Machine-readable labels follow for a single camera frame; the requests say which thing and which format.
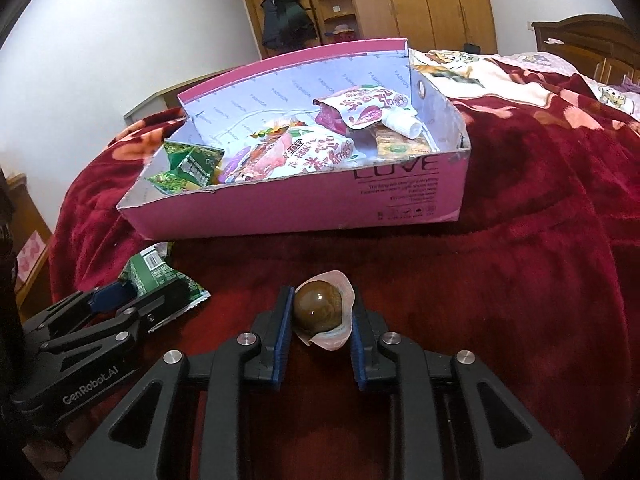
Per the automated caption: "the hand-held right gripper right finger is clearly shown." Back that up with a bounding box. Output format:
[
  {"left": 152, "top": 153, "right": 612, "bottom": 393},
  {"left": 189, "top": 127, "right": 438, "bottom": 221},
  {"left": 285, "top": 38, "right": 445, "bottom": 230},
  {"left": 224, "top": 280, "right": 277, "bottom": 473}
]
[{"left": 349, "top": 305, "right": 581, "bottom": 480}]

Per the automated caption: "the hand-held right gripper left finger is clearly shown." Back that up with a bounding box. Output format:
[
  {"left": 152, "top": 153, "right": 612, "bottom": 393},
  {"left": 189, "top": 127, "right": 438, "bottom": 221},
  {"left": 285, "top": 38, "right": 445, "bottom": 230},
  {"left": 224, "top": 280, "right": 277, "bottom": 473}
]
[{"left": 60, "top": 285, "right": 296, "bottom": 480}]

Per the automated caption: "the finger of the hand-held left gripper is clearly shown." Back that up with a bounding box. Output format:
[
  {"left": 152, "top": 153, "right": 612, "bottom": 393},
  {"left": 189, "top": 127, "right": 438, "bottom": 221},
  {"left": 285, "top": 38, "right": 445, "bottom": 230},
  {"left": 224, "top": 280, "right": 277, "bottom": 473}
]
[
  {"left": 42, "top": 280, "right": 193, "bottom": 356},
  {"left": 21, "top": 280, "right": 138, "bottom": 335}
]

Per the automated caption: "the green snack packet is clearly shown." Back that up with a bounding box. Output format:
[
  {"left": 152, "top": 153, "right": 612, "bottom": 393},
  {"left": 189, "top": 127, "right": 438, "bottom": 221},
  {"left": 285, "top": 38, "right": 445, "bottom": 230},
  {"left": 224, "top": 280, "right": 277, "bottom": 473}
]
[
  {"left": 146, "top": 140, "right": 226, "bottom": 196},
  {"left": 117, "top": 242, "right": 210, "bottom": 321}
]

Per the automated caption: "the brown egg clear packet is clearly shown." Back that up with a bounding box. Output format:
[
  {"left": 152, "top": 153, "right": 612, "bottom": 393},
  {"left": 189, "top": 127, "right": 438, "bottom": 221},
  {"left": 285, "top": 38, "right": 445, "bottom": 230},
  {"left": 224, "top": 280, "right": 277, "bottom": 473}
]
[{"left": 291, "top": 270, "right": 356, "bottom": 352}]

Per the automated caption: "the pink cardboard box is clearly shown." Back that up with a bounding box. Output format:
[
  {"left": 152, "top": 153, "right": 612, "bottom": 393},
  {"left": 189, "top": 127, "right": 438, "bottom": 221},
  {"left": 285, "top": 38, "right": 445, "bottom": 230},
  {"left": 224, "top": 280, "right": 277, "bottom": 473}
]
[{"left": 116, "top": 36, "right": 472, "bottom": 241}]

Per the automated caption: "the yellow cracker packet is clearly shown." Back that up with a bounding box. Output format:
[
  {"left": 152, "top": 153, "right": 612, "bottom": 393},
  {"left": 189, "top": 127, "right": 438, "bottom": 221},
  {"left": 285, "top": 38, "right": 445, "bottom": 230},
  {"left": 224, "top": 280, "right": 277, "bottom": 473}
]
[{"left": 372, "top": 125, "right": 433, "bottom": 158}]

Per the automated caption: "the capped pink jelly pouch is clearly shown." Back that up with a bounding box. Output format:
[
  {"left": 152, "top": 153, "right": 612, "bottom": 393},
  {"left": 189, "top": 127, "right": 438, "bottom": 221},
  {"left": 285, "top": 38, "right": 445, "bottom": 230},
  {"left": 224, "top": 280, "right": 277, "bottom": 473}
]
[{"left": 312, "top": 85, "right": 423, "bottom": 140}]

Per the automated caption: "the wooden bedside cabinet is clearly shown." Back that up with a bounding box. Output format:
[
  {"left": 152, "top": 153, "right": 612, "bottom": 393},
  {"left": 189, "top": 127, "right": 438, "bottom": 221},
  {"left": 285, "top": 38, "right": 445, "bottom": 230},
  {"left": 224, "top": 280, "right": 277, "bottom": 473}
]
[{"left": 0, "top": 172, "right": 53, "bottom": 321}]

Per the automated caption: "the red floral blanket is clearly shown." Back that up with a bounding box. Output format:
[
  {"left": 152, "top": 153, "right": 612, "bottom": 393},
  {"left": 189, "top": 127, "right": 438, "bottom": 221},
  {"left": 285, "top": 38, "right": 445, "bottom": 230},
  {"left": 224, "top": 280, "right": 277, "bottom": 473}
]
[{"left": 47, "top": 50, "right": 640, "bottom": 480}]

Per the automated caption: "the low grey shelf unit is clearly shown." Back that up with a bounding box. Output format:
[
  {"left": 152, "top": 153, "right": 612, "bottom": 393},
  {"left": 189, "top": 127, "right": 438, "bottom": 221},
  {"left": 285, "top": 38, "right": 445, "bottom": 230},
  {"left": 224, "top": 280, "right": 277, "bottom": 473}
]
[{"left": 124, "top": 67, "right": 236, "bottom": 123}]

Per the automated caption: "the dark hanging coat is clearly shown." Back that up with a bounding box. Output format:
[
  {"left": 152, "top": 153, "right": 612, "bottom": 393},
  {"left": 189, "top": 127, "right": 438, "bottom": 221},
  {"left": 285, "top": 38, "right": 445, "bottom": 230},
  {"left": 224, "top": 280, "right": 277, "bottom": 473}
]
[{"left": 259, "top": 0, "right": 318, "bottom": 52}]

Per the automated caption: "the wooden wardrobe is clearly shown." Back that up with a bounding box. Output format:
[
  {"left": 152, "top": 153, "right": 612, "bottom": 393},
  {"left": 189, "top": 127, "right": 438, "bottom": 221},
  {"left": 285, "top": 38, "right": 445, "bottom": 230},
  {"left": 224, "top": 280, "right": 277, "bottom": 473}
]
[{"left": 215, "top": 0, "right": 498, "bottom": 58}]

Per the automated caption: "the wooden bed headboard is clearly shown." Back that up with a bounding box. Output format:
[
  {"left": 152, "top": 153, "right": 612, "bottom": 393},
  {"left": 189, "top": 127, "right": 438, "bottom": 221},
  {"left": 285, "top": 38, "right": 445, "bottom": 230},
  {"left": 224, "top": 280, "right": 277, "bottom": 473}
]
[{"left": 531, "top": 14, "right": 640, "bottom": 86}]

